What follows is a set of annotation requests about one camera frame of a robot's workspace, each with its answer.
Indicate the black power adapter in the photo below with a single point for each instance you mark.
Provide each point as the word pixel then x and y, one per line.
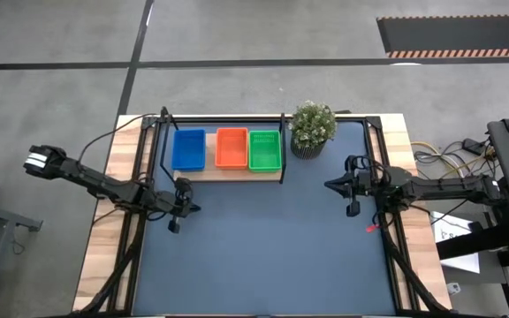
pixel 474 146

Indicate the black floor mat striped edge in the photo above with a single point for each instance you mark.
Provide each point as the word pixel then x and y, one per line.
pixel 458 35

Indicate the wooden shelf with black frame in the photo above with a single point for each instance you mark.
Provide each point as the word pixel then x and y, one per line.
pixel 228 176

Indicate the potted plant with white flowers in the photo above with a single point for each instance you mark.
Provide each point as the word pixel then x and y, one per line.
pixel 312 126

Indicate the red-orange plastic mesh basket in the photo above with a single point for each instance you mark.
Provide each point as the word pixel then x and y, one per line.
pixel 231 149

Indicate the small white device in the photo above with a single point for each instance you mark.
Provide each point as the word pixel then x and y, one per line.
pixel 454 289

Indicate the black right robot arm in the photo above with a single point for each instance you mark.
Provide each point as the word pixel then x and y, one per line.
pixel 440 190

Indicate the small red clip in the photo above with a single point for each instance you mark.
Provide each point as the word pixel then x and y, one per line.
pixel 372 229

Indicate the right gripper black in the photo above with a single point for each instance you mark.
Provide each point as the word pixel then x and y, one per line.
pixel 358 185

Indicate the blue plastic mesh basket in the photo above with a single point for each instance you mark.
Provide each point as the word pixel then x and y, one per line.
pixel 188 150

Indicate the blue-grey table mat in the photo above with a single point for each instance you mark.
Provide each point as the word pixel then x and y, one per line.
pixel 281 296

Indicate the black stand bar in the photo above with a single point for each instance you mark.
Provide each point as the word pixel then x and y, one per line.
pixel 480 240

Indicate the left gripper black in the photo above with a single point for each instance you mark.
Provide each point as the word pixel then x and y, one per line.
pixel 177 205

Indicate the white paper sheet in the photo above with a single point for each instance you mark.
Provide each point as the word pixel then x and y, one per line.
pixel 462 262

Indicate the black metal rig frame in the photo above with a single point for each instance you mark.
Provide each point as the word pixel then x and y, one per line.
pixel 374 122

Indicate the green plastic mesh basket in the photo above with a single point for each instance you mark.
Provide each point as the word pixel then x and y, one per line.
pixel 264 152

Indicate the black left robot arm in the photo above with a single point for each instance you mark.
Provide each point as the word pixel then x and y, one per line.
pixel 95 182

